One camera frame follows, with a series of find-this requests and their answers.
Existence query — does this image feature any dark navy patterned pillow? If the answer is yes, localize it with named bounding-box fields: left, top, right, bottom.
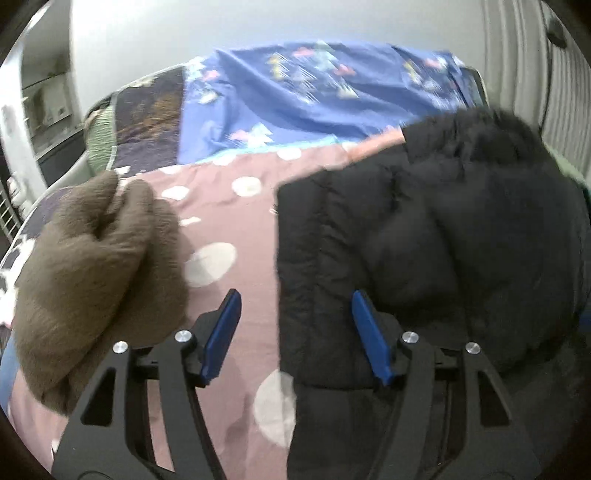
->
left=107, top=66, right=184, bottom=177

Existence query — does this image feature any black floor lamp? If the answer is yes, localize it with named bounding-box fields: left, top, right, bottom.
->
left=545, top=12, right=568, bottom=49

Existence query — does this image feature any black puffer jacket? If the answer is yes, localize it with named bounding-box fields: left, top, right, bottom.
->
left=276, top=107, right=590, bottom=479

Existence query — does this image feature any brown fleece garment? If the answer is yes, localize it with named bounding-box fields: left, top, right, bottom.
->
left=12, top=171, right=188, bottom=416

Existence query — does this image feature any dark kitchen cabinet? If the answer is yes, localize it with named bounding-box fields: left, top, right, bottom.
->
left=0, top=45, right=89, bottom=250

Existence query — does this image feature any grey pleated curtain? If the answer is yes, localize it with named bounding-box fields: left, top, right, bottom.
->
left=479, top=1, right=590, bottom=178

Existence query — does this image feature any green quilted pillow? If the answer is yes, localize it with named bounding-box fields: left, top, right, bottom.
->
left=84, top=105, right=115, bottom=174

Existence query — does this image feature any blue tree-print sheet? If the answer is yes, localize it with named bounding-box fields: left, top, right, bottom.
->
left=177, top=41, right=482, bottom=165

